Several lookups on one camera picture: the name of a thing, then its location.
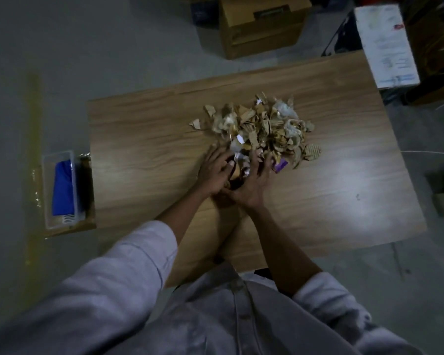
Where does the person's right hand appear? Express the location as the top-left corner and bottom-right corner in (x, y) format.
(222, 153), (277, 211)

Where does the person's left hand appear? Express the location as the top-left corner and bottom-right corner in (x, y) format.
(196, 145), (238, 197)

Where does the pile of cardboard paper scraps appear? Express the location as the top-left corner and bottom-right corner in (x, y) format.
(188, 91), (323, 180)

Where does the person's left forearm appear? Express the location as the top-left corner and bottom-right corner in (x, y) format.
(155, 188), (212, 245)

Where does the person's right forearm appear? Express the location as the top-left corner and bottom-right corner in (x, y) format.
(246, 203), (323, 297)

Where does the wooden table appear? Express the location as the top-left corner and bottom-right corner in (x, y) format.
(87, 50), (428, 289)

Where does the taped brown cardboard box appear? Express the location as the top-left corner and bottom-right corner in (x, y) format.
(31, 153), (97, 240)

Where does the light denim shirt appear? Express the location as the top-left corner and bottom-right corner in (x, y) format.
(0, 220), (427, 355)

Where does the blue cloth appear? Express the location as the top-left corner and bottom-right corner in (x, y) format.
(51, 160), (75, 217)

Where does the clear plastic box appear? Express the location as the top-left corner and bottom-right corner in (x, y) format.
(41, 150), (86, 230)

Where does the dark blue small box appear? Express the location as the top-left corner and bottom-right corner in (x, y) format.
(190, 0), (220, 27)

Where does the black box with white label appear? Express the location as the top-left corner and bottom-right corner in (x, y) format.
(321, 4), (421, 92)

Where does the large brown cardboard box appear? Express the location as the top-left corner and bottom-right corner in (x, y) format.
(403, 0), (444, 107)

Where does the brown cardboard box with handle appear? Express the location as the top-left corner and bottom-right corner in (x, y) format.
(219, 0), (313, 61)

